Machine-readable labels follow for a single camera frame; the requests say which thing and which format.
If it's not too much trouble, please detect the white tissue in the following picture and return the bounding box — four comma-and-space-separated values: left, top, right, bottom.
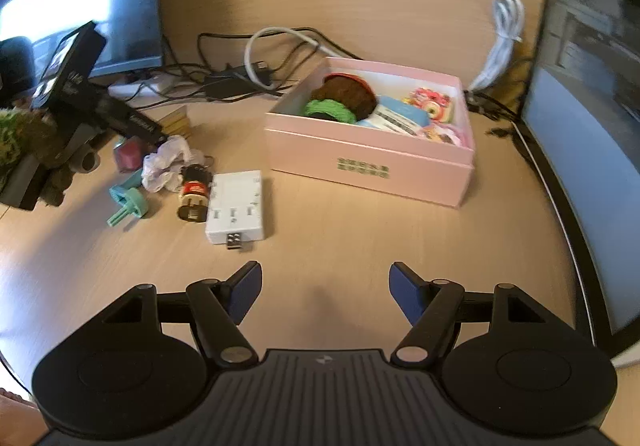
141, 135, 205, 194

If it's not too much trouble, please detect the teal plastic clip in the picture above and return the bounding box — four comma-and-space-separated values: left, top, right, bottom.
106, 169, 149, 227

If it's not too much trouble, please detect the blue white wipes packet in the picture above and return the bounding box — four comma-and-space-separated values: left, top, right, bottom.
357, 95, 431, 136

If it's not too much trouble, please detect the pink patterned card pack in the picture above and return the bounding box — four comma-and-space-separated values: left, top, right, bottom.
402, 88, 454, 123

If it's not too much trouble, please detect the crocheted brown green doll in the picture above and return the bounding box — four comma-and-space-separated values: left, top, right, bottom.
302, 72, 378, 124

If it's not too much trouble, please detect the magenta small block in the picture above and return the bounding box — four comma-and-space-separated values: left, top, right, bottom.
113, 137, 150, 173

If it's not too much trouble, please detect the white power strip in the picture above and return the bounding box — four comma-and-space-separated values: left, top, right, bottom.
107, 73, 178, 100

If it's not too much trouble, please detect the black power adapter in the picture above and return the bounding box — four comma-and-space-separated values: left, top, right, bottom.
203, 74, 262, 100

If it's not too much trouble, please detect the pink cardboard box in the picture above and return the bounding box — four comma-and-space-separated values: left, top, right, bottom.
265, 57, 475, 208

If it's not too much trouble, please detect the right monitor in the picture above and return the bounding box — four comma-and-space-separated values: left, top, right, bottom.
513, 0, 639, 367

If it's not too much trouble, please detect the grey looped cable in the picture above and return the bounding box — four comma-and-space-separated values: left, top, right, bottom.
243, 26, 342, 90

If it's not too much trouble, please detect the white coiled cable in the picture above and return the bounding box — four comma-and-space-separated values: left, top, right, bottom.
454, 0, 526, 93

